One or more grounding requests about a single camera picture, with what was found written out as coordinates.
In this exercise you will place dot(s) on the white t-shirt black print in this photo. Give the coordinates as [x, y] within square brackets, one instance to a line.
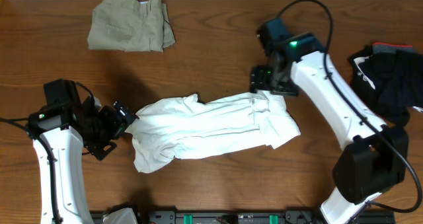
[185, 128]

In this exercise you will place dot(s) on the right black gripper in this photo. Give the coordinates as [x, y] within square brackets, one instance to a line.
[258, 82]

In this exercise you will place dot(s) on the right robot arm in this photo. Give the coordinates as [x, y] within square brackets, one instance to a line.
[371, 160]

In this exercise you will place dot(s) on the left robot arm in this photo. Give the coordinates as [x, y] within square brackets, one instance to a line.
[61, 131]

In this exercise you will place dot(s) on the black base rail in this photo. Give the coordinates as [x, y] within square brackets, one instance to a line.
[292, 216]

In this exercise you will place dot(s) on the folded khaki shorts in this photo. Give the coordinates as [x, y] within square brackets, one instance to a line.
[130, 26]

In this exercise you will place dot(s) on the black garment red trim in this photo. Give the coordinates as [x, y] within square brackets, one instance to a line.
[388, 79]

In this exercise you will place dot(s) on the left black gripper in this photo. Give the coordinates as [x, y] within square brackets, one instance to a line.
[116, 125]

